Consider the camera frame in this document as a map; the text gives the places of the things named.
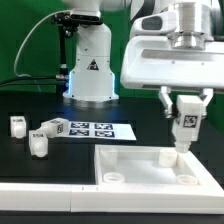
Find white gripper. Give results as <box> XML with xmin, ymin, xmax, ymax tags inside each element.
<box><xmin>120</xmin><ymin>36</ymin><xmax>224</xmax><ymax>118</ymax></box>

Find white square tabletop part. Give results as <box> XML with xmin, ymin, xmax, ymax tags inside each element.
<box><xmin>94</xmin><ymin>145</ymin><xmax>219</xmax><ymax>188</ymax></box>

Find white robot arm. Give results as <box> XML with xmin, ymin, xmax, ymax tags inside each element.
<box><xmin>61</xmin><ymin>0</ymin><xmax>224</xmax><ymax>117</ymax></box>

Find white sheet with tags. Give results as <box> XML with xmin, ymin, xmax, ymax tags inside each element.
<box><xmin>63</xmin><ymin>121</ymin><xmax>136</xmax><ymax>141</ymax></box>

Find white L-shaped fence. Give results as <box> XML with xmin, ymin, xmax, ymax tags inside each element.
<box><xmin>0</xmin><ymin>150</ymin><xmax>224</xmax><ymax>215</ymax></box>

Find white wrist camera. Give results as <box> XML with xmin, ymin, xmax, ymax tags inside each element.
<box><xmin>130</xmin><ymin>11</ymin><xmax>177</xmax><ymax>38</ymax></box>

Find black cables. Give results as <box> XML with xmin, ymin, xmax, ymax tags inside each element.
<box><xmin>0</xmin><ymin>75</ymin><xmax>69</xmax><ymax>89</ymax></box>

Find black camera on stand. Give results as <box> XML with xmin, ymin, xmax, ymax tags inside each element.
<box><xmin>51</xmin><ymin>11</ymin><xmax>103</xmax><ymax>80</ymax></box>

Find grey camera cable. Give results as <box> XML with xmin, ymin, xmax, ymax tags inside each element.
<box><xmin>13</xmin><ymin>9</ymin><xmax>68</xmax><ymax>93</ymax></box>

